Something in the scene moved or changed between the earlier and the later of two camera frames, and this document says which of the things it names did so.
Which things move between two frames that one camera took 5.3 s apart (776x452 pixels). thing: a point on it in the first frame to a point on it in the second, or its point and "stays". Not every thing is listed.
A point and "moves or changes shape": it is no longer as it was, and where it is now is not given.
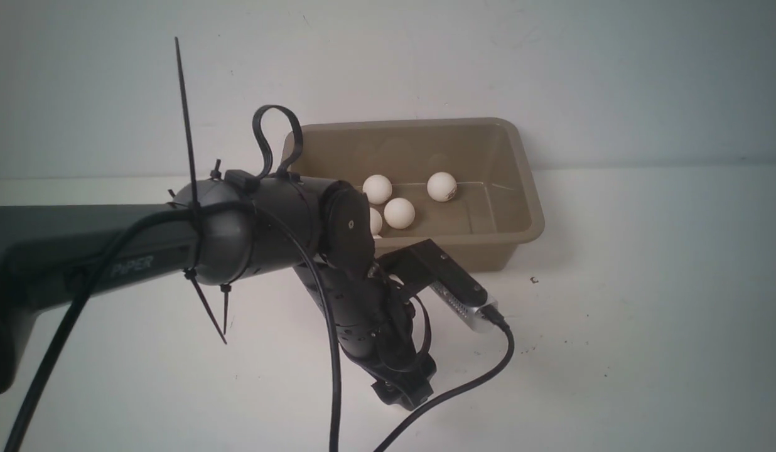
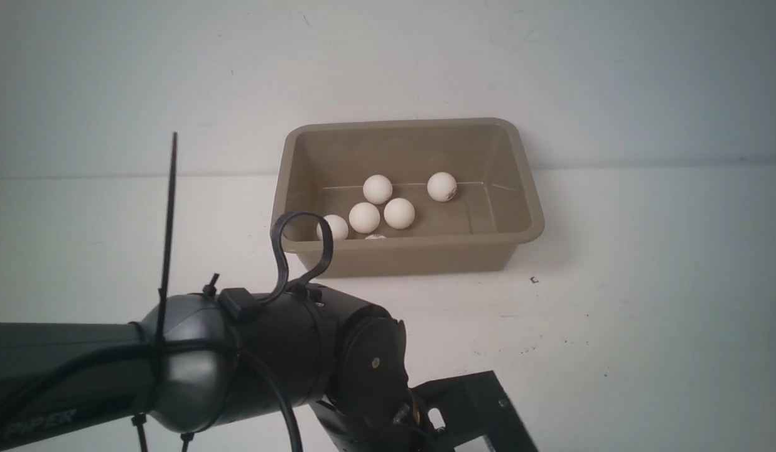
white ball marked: [378, 189] stays
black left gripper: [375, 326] to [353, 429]
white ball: [399, 213] stays
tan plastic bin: [496, 207] stays
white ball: [375, 221] moves or changes shape
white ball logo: [441, 186] stays
